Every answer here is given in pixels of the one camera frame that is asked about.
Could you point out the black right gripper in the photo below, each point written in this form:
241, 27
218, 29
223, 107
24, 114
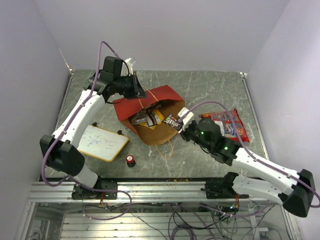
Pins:
184, 133

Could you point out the aluminium frame rail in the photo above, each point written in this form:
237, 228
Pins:
140, 192

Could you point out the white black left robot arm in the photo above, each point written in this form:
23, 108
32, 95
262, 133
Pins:
60, 149

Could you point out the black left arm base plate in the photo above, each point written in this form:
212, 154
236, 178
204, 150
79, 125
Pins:
103, 189

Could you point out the yellow snack packet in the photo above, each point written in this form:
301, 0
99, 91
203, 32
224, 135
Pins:
153, 118

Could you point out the purple M&M's packet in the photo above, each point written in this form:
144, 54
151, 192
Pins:
171, 121

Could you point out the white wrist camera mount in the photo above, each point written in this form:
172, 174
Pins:
185, 118
128, 66

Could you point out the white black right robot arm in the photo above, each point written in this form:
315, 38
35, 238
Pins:
292, 189

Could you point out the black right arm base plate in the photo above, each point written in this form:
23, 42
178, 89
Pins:
221, 187

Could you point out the red cap black marker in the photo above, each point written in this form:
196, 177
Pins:
130, 161

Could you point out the small whiteboard yellow frame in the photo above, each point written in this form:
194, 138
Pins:
101, 143

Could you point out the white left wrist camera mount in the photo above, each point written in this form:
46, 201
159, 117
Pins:
128, 66

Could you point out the red paper bag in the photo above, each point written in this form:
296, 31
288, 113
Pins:
170, 104

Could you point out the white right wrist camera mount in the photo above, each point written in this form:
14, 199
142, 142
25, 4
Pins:
185, 118

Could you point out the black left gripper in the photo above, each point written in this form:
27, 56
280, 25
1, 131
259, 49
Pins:
140, 92

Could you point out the red candy assortment bag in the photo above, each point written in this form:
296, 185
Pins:
227, 129

